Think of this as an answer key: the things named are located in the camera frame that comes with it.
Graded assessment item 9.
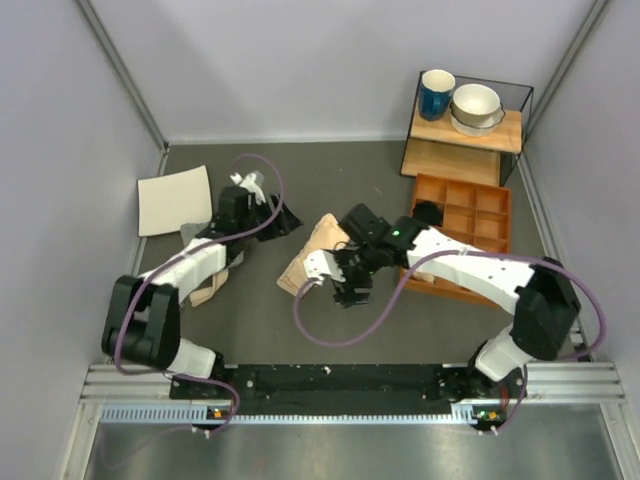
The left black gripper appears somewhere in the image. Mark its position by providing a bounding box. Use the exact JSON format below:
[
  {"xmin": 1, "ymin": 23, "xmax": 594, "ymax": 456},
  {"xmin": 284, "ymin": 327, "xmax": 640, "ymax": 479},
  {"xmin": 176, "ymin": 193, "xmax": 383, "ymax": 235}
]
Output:
[{"xmin": 238, "ymin": 192, "xmax": 302, "ymax": 241}]

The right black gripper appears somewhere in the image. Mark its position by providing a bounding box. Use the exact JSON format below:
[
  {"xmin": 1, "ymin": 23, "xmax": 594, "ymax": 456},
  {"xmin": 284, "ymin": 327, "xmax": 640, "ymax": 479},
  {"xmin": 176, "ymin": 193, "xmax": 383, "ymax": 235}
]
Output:
[{"xmin": 330, "ymin": 242, "xmax": 383, "ymax": 308}]

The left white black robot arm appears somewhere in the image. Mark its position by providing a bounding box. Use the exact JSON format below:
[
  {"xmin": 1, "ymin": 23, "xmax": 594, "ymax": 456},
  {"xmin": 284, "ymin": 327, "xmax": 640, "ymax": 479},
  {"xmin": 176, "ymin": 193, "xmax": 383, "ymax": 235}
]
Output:
[{"xmin": 101, "ymin": 186, "xmax": 302, "ymax": 397}]

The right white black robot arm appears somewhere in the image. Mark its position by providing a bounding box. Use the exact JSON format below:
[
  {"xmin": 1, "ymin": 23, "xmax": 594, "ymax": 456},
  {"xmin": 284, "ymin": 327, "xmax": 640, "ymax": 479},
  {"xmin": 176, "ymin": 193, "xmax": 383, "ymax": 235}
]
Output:
[{"xmin": 331, "ymin": 201, "xmax": 581, "ymax": 400}]

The grey striped underwear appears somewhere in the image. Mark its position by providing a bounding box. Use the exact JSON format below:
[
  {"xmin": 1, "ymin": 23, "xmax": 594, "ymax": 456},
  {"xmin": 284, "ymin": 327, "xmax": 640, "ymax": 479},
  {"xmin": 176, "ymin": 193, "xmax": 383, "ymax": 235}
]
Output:
[{"xmin": 179, "ymin": 222, "xmax": 244, "ymax": 268}]

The beige underwear in pile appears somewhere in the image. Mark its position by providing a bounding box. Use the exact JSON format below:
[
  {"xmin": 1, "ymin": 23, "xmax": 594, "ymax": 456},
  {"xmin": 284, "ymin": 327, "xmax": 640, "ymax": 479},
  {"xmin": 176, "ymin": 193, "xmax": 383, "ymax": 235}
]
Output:
[{"xmin": 189, "ymin": 269, "xmax": 229, "ymax": 307}]

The black rolled underwear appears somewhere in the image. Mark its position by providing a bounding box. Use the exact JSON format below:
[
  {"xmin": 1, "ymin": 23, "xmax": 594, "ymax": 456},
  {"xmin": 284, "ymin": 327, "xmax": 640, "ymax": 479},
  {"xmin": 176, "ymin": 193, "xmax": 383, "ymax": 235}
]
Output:
[{"xmin": 412, "ymin": 200, "xmax": 444, "ymax": 227}]

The white board sheet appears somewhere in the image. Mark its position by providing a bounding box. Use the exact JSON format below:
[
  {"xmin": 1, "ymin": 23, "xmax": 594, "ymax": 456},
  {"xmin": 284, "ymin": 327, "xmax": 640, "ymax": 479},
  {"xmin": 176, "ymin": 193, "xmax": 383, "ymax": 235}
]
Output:
[{"xmin": 137, "ymin": 165, "xmax": 213, "ymax": 237}]

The orange wooden divided organizer box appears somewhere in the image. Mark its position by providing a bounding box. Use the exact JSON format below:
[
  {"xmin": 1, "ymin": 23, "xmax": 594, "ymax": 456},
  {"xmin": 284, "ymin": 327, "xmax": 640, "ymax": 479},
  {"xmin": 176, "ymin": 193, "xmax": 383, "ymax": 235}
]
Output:
[{"xmin": 398, "ymin": 172, "xmax": 512, "ymax": 307}]

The blue mug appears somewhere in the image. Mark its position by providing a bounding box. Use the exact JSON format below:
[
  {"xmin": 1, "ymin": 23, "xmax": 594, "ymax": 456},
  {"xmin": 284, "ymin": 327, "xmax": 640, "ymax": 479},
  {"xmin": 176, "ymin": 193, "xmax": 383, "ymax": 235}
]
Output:
[{"xmin": 418, "ymin": 69, "xmax": 456, "ymax": 121}]

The lower white bowl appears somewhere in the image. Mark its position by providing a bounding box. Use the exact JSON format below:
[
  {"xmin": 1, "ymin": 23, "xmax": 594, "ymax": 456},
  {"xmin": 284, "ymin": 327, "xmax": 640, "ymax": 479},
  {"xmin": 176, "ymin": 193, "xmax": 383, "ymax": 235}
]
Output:
[{"xmin": 451, "ymin": 110, "xmax": 506, "ymax": 137}]

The white bowl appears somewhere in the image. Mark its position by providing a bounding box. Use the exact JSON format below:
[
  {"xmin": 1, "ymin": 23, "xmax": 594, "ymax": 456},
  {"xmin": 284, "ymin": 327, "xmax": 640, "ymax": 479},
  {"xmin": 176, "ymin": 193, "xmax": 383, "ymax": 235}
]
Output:
[
  {"xmin": 451, "ymin": 110, "xmax": 506, "ymax": 137},
  {"xmin": 451, "ymin": 83, "xmax": 502, "ymax": 126}
]

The upper white bowl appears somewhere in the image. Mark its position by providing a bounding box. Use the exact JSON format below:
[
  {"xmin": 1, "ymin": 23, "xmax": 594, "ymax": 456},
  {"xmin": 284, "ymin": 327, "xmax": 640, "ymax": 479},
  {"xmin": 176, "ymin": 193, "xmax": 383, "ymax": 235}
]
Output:
[{"xmin": 451, "ymin": 83, "xmax": 502, "ymax": 126}]

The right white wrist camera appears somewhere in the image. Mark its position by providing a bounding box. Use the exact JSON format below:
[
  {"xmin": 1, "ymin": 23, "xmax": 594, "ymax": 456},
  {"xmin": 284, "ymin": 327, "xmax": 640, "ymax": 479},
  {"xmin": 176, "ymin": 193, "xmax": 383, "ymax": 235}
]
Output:
[{"xmin": 303, "ymin": 249, "xmax": 345, "ymax": 285}]

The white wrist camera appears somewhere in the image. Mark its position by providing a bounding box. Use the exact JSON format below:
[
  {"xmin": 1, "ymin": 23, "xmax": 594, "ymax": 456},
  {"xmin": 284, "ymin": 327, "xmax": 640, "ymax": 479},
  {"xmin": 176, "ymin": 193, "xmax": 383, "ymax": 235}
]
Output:
[
  {"xmin": 230, "ymin": 170, "xmax": 266, "ymax": 205},
  {"xmin": 303, "ymin": 249, "xmax": 345, "ymax": 285}
]

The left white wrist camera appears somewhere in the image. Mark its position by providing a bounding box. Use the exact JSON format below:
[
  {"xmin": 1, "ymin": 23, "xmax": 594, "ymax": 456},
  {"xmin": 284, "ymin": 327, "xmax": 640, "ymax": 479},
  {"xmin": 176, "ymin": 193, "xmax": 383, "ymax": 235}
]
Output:
[{"xmin": 230, "ymin": 170, "xmax": 266, "ymax": 205}]

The black wire wooden shelf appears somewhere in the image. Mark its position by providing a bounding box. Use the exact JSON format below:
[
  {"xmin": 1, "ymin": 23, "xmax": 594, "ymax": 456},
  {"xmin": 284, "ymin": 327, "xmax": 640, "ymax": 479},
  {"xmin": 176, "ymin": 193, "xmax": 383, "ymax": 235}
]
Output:
[{"xmin": 399, "ymin": 75, "xmax": 534, "ymax": 186}]

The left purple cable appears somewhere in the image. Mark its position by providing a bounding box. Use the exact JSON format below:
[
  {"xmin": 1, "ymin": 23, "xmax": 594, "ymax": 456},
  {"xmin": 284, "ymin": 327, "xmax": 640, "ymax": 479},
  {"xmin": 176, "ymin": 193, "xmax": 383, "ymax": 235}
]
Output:
[{"xmin": 113, "ymin": 153, "xmax": 287, "ymax": 436}]

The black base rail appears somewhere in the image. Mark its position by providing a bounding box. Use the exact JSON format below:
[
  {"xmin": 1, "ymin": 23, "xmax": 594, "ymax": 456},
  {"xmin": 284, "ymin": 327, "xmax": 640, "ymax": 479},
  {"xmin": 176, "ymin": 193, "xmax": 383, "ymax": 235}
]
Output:
[{"xmin": 80, "ymin": 362, "xmax": 625, "ymax": 430}]

